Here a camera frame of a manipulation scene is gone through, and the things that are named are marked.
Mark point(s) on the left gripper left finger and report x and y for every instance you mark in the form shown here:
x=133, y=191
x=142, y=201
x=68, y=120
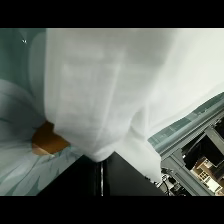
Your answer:
x=80, y=180

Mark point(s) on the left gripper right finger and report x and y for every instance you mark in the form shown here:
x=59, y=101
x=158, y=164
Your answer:
x=126, y=180

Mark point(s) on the white shirt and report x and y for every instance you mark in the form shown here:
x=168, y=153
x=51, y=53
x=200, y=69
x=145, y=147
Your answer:
x=113, y=86

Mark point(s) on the silver frame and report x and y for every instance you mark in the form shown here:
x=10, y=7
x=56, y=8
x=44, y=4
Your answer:
x=186, y=135

